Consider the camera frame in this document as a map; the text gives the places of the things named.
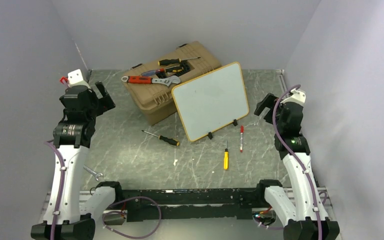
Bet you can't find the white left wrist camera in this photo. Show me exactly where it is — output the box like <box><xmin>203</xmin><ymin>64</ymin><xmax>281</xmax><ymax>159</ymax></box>
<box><xmin>59</xmin><ymin>69</ymin><xmax>91</xmax><ymax>89</ymax></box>

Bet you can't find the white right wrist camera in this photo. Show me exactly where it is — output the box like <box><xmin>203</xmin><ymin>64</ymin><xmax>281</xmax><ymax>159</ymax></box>
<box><xmin>281</xmin><ymin>88</ymin><xmax>307</xmax><ymax>107</ymax></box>

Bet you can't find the silver open-end wrench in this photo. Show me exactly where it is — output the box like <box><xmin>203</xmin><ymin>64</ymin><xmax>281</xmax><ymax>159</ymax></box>
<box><xmin>83</xmin><ymin>165</ymin><xmax>104</xmax><ymax>182</ymax></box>

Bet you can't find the blue red screwdriver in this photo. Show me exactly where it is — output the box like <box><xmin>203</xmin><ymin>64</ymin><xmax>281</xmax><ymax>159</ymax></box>
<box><xmin>141</xmin><ymin>68</ymin><xmax>166</xmax><ymax>77</ymax></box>

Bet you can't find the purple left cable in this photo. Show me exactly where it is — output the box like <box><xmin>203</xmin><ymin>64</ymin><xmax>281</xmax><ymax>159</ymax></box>
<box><xmin>43</xmin><ymin>140</ymin><xmax>162</xmax><ymax>240</ymax></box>

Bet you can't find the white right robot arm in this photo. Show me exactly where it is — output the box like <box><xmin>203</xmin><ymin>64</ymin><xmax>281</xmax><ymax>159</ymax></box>
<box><xmin>254</xmin><ymin>91</ymin><xmax>340</xmax><ymax>240</ymax></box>

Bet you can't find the tan plastic toolbox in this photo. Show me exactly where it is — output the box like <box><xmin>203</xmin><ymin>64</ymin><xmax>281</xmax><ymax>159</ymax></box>
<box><xmin>121</xmin><ymin>41</ymin><xmax>222</xmax><ymax>126</ymax></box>

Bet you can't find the yellow-framed whiteboard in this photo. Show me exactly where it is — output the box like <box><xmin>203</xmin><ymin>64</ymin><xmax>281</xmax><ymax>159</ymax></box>
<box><xmin>171</xmin><ymin>61</ymin><xmax>250</xmax><ymax>142</ymax></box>

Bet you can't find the black orange screwdriver on table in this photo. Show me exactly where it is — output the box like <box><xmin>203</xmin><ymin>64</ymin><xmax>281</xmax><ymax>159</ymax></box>
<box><xmin>141</xmin><ymin>130</ymin><xmax>180</xmax><ymax>147</ymax></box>

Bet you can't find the black yellow screwdriver on toolbox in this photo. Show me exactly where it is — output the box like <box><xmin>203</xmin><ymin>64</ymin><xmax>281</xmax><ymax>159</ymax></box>
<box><xmin>158</xmin><ymin>56</ymin><xmax>201</xmax><ymax>67</ymax></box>

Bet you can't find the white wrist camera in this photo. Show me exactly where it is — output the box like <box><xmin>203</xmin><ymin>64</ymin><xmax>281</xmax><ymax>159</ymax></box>
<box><xmin>59</xmin><ymin>69</ymin><xmax>91</xmax><ymax>89</ymax></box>
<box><xmin>281</xmin><ymin>88</ymin><xmax>307</xmax><ymax>107</ymax></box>

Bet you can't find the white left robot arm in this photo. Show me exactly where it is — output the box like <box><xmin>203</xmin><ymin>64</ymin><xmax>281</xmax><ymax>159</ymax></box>
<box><xmin>30</xmin><ymin>81</ymin><xmax>124</xmax><ymax>240</ymax></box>

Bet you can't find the yellow handle screwdriver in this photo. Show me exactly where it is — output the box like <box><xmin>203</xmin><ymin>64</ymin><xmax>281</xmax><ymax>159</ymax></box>
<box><xmin>223</xmin><ymin>141</ymin><xmax>229</xmax><ymax>170</ymax></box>

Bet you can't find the red handle adjustable wrench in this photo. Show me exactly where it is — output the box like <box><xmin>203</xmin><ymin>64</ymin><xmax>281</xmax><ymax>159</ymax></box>
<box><xmin>121</xmin><ymin>75</ymin><xmax>181</xmax><ymax>87</ymax></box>

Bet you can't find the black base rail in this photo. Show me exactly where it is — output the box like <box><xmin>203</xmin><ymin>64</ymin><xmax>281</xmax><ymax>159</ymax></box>
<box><xmin>92</xmin><ymin>180</ymin><xmax>279</xmax><ymax>223</ymax></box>

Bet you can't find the black yellow tool in toolbox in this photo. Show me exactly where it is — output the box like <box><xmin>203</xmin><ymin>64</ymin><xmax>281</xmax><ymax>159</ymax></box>
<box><xmin>164</xmin><ymin>62</ymin><xmax>191</xmax><ymax>77</ymax></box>

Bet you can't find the red whiteboard marker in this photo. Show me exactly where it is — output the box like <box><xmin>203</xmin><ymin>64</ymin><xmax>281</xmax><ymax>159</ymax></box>
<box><xmin>239</xmin><ymin>125</ymin><xmax>244</xmax><ymax>153</ymax></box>

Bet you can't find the purple cable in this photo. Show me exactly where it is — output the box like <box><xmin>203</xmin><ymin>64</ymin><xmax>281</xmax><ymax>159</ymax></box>
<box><xmin>253</xmin><ymin>84</ymin><xmax>329</xmax><ymax>240</ymax></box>
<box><xmin>43</xmin><ymin>140</ymin><xmax>162</xmax><ymax>240</ymax></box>

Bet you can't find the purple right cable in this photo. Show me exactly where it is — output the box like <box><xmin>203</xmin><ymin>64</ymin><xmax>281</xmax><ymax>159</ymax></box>
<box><xmin>253</xmin><ymin>84</ymin><xmax>329</xmax><ymax>240</ymax></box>

